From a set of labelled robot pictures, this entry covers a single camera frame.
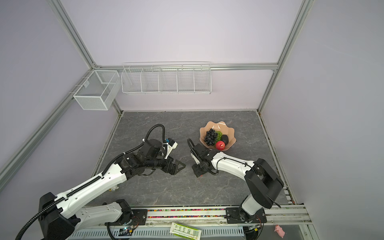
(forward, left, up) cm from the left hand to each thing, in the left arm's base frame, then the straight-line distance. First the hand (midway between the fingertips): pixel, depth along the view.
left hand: (178, 165), depth 73 cm
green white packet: (-26, -3, -13) cm, 30 cm away
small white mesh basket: (+51, +53, +9) cm, 74 cm away
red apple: (+16, -25, -10) cm, 31 cm away
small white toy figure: (-15, +20, +18) cm, 30 cm away
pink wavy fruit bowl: (+34, -27, -14) cm, 46 cm away
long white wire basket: (+55, +6, +13) cm, 57 cm away
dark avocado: (+23, -29, -14) cm, 40 cm away
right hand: (+2, -11, -15) cm, 19 cm away
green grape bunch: (+26, -26, -14) cm, 39 cm away
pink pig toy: (-28, -46, -15) cm, 56 cm away
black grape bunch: (+23, -19, -11) cm, 32 cm away
